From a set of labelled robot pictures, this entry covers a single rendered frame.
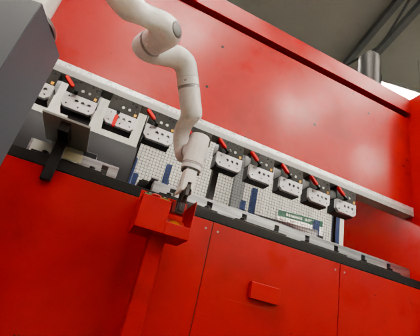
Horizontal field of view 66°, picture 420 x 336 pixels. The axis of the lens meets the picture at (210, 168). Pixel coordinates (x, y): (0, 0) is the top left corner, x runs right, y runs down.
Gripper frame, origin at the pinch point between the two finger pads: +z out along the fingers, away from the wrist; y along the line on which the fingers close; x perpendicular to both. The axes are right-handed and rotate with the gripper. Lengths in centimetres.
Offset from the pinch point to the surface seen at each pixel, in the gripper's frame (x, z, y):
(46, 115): -58, -20, -7
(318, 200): 85, -37, -35
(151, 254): -5.8, 19.3, 2.5
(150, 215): -10.8, 7.2, 6.5
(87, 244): -27.9, 21.1, -15.5
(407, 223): 163, -47, -45
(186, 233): 3.4, 9.3, 6.7
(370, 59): 132, -180, -58
